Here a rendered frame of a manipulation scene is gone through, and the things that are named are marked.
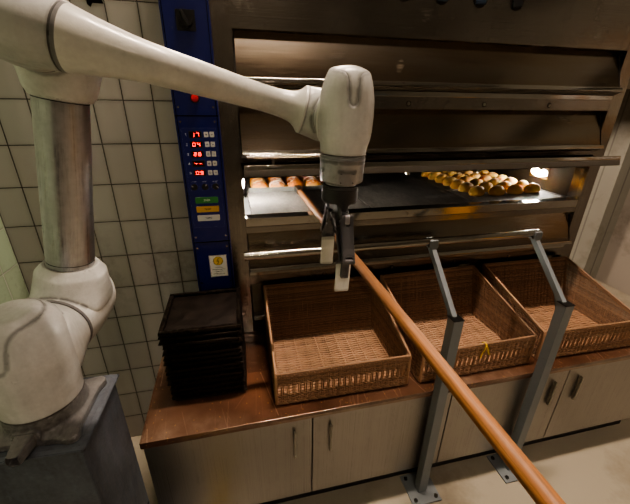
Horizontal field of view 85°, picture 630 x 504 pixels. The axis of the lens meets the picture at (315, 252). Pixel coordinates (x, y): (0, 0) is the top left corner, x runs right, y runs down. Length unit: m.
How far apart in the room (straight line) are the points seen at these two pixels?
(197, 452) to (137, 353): 0.63
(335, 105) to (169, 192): 1.00
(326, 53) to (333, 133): 0.90
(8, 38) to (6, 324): 0.48
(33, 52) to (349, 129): 0.50
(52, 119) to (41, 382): 0.52
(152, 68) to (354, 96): 0.33
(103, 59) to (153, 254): 1.06
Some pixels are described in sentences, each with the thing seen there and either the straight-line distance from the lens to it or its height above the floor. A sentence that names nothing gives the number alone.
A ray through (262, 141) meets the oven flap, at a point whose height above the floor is 1.50.
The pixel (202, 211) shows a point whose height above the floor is 1.23.
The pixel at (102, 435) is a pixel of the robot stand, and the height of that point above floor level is 0.93.
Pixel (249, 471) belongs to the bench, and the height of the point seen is 0.32.
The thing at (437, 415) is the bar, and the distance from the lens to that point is 1.62.
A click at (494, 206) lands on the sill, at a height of 1.17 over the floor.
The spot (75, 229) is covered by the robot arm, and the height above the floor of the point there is 1.38.
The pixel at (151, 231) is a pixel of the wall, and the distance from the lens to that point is 1.59.
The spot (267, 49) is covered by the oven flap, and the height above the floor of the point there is 1.83.
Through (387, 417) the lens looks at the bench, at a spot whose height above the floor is 0.47.
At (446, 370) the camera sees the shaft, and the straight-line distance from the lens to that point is 0.71.
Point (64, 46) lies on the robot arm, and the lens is 0.70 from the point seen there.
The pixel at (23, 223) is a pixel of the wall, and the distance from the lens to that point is 1.73.
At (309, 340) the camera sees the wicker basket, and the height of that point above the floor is 0.59.
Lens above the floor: 1.65
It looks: 24 degrees down
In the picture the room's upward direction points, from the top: 1 degrees clockwise
